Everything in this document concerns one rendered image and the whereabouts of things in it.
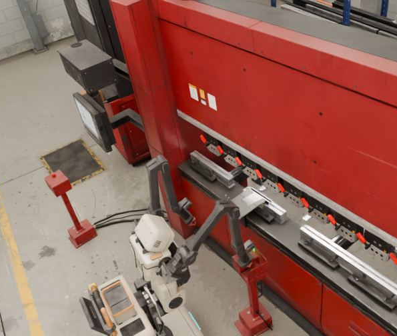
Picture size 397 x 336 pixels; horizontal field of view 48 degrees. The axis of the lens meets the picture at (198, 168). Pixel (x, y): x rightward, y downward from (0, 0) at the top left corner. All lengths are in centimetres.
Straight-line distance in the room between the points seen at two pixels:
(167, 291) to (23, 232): 254
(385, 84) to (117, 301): 201
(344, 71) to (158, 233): 133
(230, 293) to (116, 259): 118
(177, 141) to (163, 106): 37
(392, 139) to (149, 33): 183
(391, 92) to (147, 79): 187
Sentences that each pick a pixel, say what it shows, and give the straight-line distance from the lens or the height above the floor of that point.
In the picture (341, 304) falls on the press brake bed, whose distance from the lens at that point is 306.
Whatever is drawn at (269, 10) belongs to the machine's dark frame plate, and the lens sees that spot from 268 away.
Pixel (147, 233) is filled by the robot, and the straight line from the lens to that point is 268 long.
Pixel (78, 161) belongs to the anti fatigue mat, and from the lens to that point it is 582.
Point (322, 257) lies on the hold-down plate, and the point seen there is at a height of 91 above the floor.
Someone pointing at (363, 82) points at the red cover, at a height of 222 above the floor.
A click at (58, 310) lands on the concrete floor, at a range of 432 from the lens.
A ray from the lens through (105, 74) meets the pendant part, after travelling 335.
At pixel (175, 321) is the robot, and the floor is 28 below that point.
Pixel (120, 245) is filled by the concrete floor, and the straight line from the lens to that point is 456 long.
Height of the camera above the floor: 325
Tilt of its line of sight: 39 degrees down
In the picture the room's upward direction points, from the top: 11 degrees counter-clockwise
